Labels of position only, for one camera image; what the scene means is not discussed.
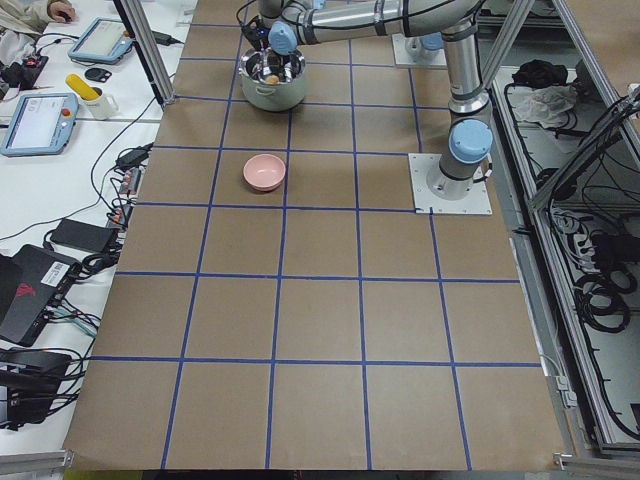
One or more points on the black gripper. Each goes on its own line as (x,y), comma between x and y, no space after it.
(274,62)

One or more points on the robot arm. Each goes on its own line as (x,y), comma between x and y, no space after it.
(296,23)
(426,50)

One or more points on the pale green steel pot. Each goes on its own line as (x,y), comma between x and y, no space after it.
(288,93)

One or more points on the pink bowl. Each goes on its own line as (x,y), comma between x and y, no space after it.
(264,172)

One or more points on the far blue teach pendant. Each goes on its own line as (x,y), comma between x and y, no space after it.
(105,41)

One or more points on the blue teach pendant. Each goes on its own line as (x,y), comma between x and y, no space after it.
(41,125)
(105,41)

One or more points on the white mug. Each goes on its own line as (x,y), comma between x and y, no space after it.
(103,107)

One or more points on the yellow banana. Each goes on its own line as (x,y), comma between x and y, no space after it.
(81,88)

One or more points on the person hand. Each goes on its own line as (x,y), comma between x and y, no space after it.
(61,11)

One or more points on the near blue teach pendant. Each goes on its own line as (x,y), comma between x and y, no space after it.
(41,125)

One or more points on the black power adapter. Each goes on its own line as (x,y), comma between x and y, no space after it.
(83,236)

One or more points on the white crumpled cloth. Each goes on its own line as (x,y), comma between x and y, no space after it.
(547,107)

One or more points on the black mini computer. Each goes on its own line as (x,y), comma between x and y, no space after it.
(45,279)

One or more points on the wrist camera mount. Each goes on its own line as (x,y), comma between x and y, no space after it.
(256,33)

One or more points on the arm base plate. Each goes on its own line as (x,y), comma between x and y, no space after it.
(400,56)
(434,193)

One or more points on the aluminium frame post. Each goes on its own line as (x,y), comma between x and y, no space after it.
(136,24)

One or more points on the aluminium side frame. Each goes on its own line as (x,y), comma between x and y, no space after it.
(578,191)

